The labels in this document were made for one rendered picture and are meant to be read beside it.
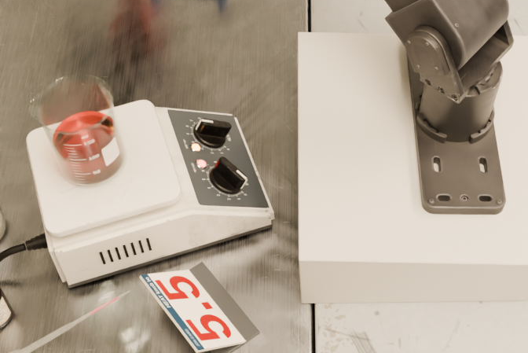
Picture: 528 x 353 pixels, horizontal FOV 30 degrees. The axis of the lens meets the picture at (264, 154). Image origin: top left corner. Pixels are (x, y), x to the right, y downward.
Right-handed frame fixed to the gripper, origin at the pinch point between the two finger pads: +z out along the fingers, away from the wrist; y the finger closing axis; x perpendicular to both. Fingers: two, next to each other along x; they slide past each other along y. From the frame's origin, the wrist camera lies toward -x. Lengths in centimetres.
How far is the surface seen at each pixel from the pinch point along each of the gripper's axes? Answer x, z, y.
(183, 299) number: 17.4, 0.5, 41.9
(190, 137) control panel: 14.9, -2.8, 26.9
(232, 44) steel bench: 14.5, 3.2, 9.2
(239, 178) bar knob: 20.4, -2.9, 30.9
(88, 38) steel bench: -1.6, 2.7, 10.5
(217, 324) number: 20.5, 1.6, 43.2
